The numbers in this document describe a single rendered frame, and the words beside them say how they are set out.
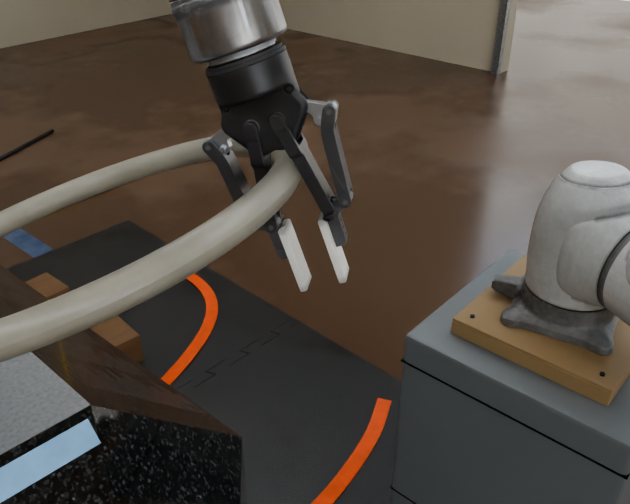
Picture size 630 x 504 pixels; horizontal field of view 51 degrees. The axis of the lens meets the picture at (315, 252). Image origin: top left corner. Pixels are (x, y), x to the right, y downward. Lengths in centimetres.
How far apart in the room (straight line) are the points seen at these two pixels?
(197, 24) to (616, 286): 71
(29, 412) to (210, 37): 61
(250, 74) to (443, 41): 529
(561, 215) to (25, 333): 80
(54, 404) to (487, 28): 499
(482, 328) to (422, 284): 161
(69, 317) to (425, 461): 95
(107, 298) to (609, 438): 80
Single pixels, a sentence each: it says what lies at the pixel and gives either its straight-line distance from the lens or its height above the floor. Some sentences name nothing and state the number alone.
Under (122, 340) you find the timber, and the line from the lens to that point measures 233.
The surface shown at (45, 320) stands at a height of 125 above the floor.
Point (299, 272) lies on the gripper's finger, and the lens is 66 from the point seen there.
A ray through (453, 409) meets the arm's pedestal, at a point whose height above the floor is 69.
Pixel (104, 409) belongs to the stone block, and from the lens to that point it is 101.
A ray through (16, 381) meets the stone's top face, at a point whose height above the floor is 87.
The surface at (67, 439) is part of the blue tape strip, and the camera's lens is 98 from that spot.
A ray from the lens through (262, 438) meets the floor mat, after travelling 208.
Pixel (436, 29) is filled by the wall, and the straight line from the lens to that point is 587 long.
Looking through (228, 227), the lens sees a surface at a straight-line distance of 53.
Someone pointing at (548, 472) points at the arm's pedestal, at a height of 67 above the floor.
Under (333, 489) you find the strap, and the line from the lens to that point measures 195.
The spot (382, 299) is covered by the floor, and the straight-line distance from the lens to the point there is 266.
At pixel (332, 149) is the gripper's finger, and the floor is 129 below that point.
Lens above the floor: 153
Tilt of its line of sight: 31 degrees down
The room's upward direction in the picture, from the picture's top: straight up
